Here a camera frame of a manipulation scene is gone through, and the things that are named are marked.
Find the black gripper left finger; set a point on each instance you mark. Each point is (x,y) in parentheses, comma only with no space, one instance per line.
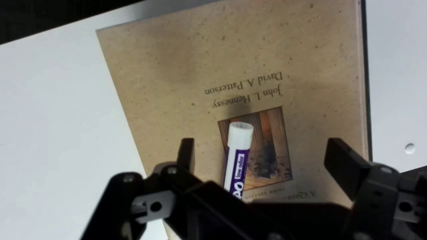
(186,155)

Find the white purple glue stick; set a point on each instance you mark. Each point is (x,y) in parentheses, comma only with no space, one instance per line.
(238,155)

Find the thick beige hardcover book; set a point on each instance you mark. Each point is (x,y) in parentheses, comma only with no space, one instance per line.
(187,67)

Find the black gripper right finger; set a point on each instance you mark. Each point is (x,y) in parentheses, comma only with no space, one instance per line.
(347,164)

